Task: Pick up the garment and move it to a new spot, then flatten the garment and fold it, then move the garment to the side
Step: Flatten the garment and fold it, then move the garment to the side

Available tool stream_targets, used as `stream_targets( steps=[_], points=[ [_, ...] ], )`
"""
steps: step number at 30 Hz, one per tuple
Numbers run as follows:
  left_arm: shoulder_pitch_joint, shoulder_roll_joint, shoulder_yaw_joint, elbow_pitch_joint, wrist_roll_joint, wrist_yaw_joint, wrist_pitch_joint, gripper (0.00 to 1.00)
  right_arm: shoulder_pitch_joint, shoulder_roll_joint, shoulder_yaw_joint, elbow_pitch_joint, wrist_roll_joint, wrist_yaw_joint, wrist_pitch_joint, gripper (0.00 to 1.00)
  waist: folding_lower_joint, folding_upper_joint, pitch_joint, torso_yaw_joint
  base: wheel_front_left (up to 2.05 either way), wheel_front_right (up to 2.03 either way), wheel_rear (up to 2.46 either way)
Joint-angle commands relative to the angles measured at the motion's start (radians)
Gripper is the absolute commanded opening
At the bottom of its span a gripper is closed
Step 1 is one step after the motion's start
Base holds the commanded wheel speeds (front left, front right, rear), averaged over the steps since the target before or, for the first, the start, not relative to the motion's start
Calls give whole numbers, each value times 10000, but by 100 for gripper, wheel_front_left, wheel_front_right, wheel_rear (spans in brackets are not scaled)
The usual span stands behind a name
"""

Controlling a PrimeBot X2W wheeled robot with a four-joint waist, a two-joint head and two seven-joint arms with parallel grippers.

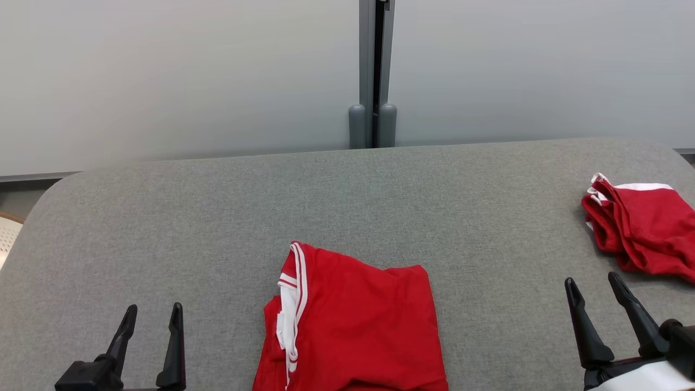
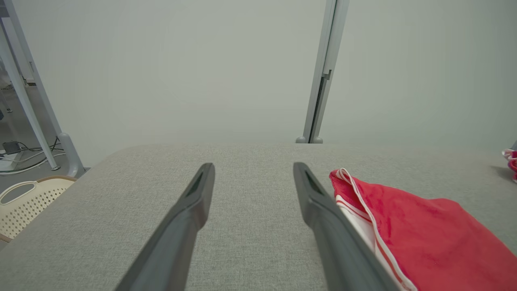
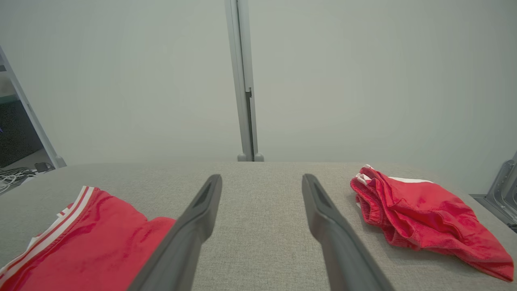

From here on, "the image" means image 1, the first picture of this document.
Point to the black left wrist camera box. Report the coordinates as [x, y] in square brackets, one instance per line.
[87, 377]

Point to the white perforated chair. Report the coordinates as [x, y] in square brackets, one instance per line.
[8, 239]

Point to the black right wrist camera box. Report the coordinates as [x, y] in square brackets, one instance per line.
[681, 347]

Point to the grey partition base rail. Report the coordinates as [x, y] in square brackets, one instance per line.
[32, 177]
[685, 151]

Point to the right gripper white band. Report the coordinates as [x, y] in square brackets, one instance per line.
[640, 380]

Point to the grey cylindrical post foot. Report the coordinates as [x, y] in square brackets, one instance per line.
[357, 127]
[388, 126]

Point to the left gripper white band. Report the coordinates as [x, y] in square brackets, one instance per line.
[140, 389]

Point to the red shorts white side stripe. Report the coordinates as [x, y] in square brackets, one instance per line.
[646, 228]

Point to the grey partition post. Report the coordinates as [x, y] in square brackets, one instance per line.
[367, 54]

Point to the red jersey white trim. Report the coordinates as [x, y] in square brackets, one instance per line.
[358, 326]

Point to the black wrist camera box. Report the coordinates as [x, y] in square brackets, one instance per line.
[681, 347]
[87, 377]

